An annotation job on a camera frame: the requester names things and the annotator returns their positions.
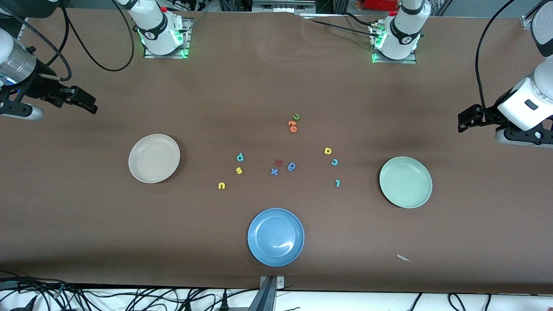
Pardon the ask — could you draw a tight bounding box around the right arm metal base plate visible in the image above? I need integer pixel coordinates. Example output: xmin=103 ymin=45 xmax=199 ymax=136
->
xmin=143 ymin=17 xmax=193 ymax=59

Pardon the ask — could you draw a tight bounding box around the thin black looped cable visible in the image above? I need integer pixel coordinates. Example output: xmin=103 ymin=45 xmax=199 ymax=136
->
xmin=447 ymin=293 xmax=467 ymax=311

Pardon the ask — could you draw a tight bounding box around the blue plate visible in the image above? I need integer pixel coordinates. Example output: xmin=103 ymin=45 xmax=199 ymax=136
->
xmin=247 ymin=208 xmax=305 ymax=267

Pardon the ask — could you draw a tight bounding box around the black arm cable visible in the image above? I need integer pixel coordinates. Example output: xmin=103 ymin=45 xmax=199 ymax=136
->
xmin=0 ymin=0 xmax=135 ymax=83
xmin=475 ymin=0 xmax=517 ymax=113

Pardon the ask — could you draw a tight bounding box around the thick black floor cable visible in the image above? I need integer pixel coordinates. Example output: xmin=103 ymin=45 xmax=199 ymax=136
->
xmin=0 ymin=270 xmax=74 ymax=291

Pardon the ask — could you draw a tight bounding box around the light green plate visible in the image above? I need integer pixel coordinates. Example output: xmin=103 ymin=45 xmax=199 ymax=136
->
xmin=379 ymin=156 xmax=433 ymax=209

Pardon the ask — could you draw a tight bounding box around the metal table clamp bracket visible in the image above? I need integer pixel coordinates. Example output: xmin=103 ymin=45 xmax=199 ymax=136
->
xmin=258 ymin=276 xmax=285 ymax=311

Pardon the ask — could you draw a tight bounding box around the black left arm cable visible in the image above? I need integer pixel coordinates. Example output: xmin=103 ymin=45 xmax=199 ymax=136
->
xmin=475 ymin=0 xmax=517 ymax=113

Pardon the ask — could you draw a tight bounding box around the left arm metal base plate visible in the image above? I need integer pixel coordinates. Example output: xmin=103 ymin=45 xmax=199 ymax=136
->
xmin=369 ymin=22 xmax=417 ymax=64

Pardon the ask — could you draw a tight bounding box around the red box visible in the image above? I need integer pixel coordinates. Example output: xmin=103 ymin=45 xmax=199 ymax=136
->
xmin=364 ymin=0 xmax=399 ymax=12

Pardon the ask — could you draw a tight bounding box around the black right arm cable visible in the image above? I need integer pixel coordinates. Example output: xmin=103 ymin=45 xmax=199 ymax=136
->
xmin=0 ymin=0 xmax=135 ymax=83

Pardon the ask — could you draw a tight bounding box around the beige brown plate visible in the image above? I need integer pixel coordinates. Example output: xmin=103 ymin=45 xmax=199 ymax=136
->
xmin=128 ymin=134 xmax=181 ymax=184

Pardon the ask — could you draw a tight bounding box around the black base power cable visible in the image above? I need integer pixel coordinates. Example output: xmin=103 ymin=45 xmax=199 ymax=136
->
xmin=302 ymin=12 xmax=377 ymax=34

